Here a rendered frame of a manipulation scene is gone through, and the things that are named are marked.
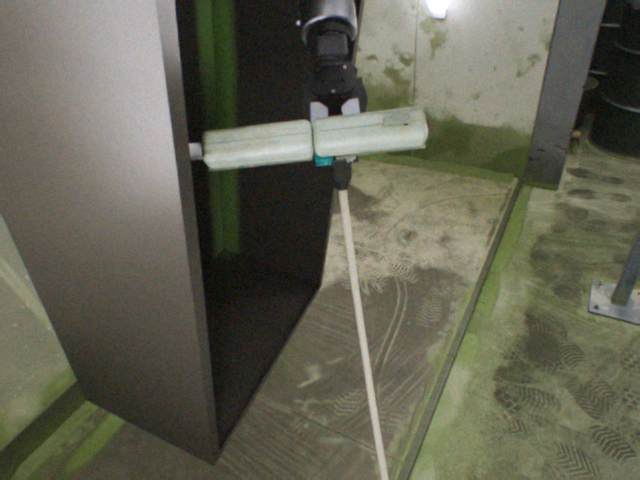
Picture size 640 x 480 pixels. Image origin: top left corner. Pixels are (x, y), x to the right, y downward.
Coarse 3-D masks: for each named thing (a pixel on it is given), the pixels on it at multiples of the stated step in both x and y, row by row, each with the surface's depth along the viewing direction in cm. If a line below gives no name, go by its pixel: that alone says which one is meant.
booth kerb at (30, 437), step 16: (64, 400) 157; (80, 400) 163; (48, 416) 153; (64, 416) 158; (16, 432) 145; (32, 432) 149; (48, 432) 154; (0, 448) 141; (16, 448) 145; (32, 448) 150; (0, 464) 142; (16, 464) 146
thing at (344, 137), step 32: (224, 128) 64; (256, 128) 63; (288, 128) 63; (320, 128) 62; (352, 128) 62; (384, 128) 62; (416, 128) 61; (224, 160) 63; (256, 160) 64; (288, 160) 65
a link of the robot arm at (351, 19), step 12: (312, 0) 70; (324, 0) 69; (336, 0) 69; (348, 0) 71; (300, 12) 73; (312, 12) 70; (324, 12) 69; (336, 12) 69; (348, 12) 70; (300, 24) 72; (312, 24) 70; (348, 24) 71
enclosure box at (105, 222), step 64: (0, 0) 46; (64, 0) 43; (128, 0) 40; (192, 0) 96; (256, 0) 98; (0, 64) 51; (64, 64) 47; (128, 64) 44; (192, 64) 103; (256, 64) 107; (0, 128) 58; (64, 128) 53; (128, 128) 49; (192, 128) 112; (0, 192) 68; (64, 192) 61; (128, 192) 56; (192, 192) 54; (256, 192) 130; (320, 192) 121; (64, 256) 71; (128, 256) 64; (192, 256) 60; (256, 256) 147; (320, 256) 135; (64, 320) 86; (128, 320) 75; (192, 320) 67; (256, 320) 131; (128, 384) 92; (192, 384) 80; (256, 384) 116; (192, 448) 99
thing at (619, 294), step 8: (632, 248) 170; (632, 256) 170; (624, 264) 178; (632, 264) 172; (624, 272) 175; (632, 272) 173; (624, 280) 177; (632, 280) 175; (616, 288) 182; (624, 288) 178; (632, 288) 177; (616, 296) 182; (624, 296) 180; (624, 304) 182
